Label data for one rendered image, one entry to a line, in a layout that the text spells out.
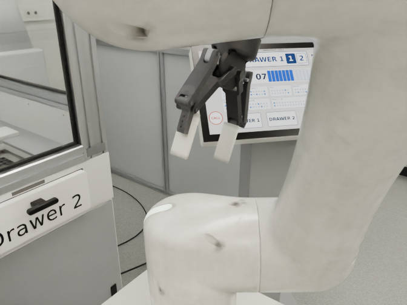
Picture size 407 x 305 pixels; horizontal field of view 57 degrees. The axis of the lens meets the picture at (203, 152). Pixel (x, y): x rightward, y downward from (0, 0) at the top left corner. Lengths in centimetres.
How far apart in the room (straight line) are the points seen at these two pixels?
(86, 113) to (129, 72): 165
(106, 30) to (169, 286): 38
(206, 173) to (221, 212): 189
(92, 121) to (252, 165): 54
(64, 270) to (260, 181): 66
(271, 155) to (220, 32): 106
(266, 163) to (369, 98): 101
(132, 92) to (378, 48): 245
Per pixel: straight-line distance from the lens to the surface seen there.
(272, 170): 128
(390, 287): 217
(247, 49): 59
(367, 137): 29
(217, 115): 108
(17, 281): 104
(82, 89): 97
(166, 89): 240
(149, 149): 268
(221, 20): 20
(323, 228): 41
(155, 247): 49
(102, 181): 107
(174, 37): 21
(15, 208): 93
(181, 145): 55
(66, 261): 111
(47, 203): 92
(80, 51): 96
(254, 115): 111
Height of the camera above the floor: 136
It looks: 24 degrees down
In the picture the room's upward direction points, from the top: straight up
